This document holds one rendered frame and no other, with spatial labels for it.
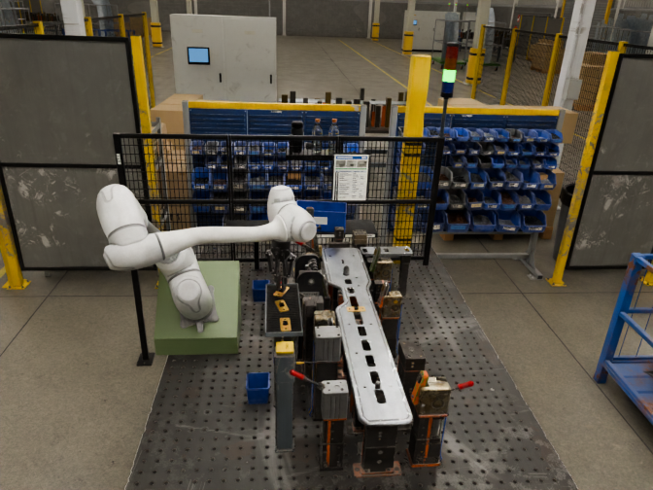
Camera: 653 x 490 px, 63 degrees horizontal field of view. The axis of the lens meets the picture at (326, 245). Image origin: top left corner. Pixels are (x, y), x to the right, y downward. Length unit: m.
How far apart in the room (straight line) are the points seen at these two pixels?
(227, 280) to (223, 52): 6.60
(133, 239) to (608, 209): 4.16
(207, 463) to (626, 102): 4.05
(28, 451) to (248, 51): 6.85
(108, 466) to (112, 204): 1.68
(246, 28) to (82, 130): 4.93
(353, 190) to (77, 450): 2.13
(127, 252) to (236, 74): 7.24
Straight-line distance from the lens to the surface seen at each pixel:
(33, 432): 3.57
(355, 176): 3.22
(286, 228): 1.86
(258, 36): 8.89
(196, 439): 2.24
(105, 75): 4.28
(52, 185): 4.65
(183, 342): 2.64
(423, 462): 2.15
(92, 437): 3.41
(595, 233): 5.22
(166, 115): 6.61
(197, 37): 8.98
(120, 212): 1.94
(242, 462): 2.14
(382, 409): 1.90
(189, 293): 2.38
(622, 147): 5.01
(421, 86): 3.22
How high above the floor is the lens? 2.26
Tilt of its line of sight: 25 degrees down
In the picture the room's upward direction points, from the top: 2 degrees clockwise
